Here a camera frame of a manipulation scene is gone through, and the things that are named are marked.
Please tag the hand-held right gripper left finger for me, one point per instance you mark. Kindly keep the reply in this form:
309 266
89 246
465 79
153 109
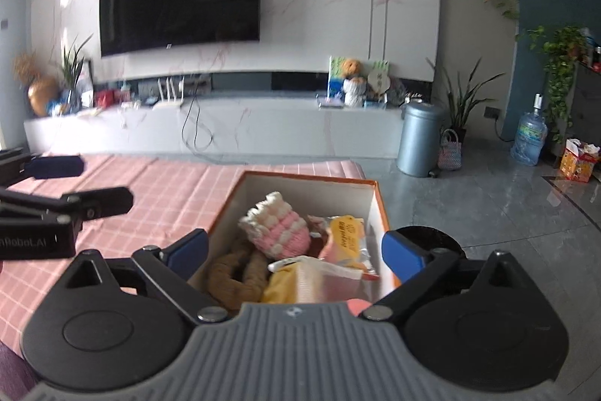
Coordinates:
188 251

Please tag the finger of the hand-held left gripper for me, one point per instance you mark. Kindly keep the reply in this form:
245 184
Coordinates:
101 201
56 167

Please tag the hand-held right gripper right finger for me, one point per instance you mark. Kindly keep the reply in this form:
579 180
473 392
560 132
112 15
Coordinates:
403 253

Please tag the brown plush toy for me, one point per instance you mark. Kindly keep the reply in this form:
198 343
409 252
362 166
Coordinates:
230 274

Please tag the orange cardboard box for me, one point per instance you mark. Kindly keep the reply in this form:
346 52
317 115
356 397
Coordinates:
305 194

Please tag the black round object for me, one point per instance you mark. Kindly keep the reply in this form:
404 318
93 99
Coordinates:
443 236

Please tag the yellow label bread packet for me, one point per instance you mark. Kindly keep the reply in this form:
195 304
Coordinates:
345 236

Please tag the pink checked tablecloth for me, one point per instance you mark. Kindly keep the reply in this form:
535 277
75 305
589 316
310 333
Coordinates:
164 185

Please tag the gold vase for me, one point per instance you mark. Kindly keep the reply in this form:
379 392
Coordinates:
43 98

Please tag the clear snack packet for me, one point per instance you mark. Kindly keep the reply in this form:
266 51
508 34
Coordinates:
328 283

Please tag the red box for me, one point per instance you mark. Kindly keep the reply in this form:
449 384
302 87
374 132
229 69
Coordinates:
106 98

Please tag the pink white knitted hat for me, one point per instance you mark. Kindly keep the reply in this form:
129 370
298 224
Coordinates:
277 227

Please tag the green leafy plant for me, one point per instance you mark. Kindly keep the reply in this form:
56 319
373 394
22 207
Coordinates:
73 72

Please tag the yellow cloth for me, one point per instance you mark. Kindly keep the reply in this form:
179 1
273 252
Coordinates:
279 288

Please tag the dried golden plant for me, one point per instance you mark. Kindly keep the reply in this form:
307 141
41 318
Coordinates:
26 67

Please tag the woven basket bag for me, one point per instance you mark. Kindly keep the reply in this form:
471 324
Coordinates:
450 154

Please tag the grey trash can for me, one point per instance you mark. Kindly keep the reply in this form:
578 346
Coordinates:
420 138

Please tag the white router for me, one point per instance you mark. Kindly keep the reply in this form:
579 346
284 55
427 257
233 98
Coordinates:
168 100

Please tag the purple clothing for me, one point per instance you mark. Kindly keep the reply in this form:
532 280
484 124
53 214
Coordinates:
16 373

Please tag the white marble tv cabinet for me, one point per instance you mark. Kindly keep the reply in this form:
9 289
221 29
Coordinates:
263 124

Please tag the potted plant with long leaves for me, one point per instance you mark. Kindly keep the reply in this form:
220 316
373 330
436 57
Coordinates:
462 100

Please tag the teddy bear in white dress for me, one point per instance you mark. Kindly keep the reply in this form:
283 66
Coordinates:
354 91

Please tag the blue water bottle with pump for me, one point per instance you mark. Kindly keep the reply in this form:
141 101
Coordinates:
529 138

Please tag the round hand fan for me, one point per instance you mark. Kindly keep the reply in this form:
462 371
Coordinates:
378 83

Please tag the brown teddy bear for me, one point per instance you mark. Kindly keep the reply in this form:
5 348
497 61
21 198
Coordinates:
351 67

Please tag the red yellow carton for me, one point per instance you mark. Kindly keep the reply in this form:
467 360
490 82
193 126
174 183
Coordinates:
578 160

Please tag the dark cabinet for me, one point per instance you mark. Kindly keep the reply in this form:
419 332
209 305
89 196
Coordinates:
589 105

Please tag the green trailing potted plant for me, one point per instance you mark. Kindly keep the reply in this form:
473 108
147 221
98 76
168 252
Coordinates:
558 67

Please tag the wall socket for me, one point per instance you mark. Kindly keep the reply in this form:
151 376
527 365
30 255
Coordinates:
491 113

